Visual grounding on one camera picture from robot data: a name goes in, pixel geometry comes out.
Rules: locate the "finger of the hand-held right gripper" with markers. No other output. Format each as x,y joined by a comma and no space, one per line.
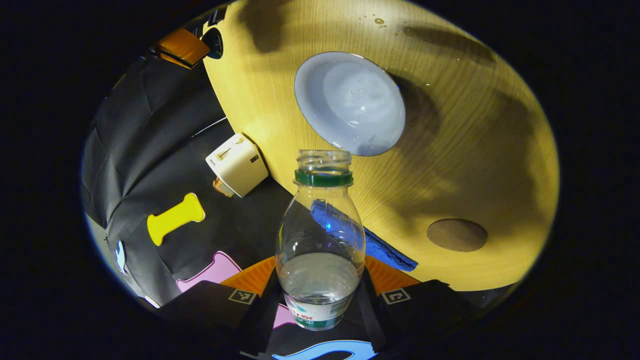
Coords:
182,47

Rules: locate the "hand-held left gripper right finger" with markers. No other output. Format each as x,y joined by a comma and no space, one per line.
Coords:
370,315

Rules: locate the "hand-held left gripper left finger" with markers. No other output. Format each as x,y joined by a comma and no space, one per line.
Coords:
262,320

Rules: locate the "clear plastic water bottle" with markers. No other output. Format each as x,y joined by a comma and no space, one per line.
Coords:
320,235

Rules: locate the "round brown coaster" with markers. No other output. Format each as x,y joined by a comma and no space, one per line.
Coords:
457,235

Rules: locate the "white teacup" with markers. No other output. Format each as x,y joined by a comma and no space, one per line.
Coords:
350,102

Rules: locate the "blue folded towel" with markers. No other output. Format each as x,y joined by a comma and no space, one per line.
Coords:
390,252

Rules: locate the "black backdrop cloth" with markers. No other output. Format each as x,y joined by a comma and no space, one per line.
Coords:
165,150

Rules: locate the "white toaster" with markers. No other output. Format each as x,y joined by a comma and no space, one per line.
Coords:
240,165

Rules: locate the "bread slice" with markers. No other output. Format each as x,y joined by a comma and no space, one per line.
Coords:
222,189

